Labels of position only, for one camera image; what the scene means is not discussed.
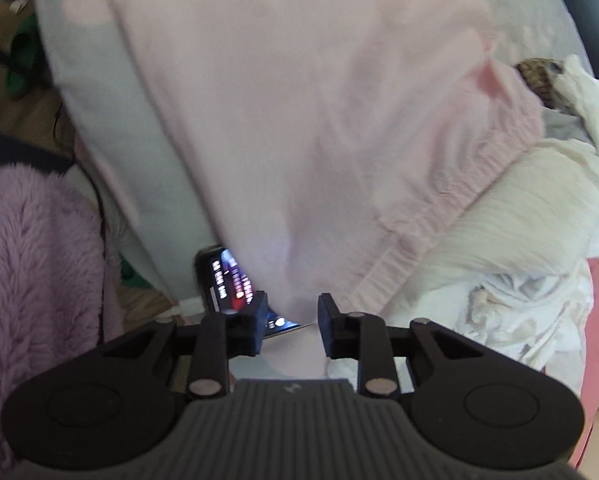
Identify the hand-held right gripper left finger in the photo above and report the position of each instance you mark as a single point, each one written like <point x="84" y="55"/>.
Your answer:
<point x="257" y="322"/>

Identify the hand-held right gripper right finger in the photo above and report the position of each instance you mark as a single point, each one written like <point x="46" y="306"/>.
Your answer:
<point x="329" y="327"/>

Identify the light pink garment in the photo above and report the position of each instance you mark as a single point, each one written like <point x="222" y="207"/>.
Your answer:
<point x="304" y="135"/>

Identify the green slipper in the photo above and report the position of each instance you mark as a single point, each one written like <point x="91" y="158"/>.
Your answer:
<point x="24" y="60"/>
<point x="132" y="272"/>

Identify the white ribbed garment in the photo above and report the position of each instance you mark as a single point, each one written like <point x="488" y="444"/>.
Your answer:
<point x="509" y="220"/>

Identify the purple fluffy blanket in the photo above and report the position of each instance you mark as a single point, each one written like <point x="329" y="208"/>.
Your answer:
<point x="34" y="270"/>

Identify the grey pink polka dot bedspread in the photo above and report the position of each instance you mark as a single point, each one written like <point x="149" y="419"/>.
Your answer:
<point x="79" y="85"/>

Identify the grey garment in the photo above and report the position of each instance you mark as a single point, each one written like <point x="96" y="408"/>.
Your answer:
<point x="564" y="127"/>

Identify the brown striped garment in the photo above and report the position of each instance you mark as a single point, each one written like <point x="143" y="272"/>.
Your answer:
<point x="537" y="77"/>

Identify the white crinkled garment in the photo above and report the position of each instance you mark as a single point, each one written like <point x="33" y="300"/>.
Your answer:
<point x="594" y="105"/>

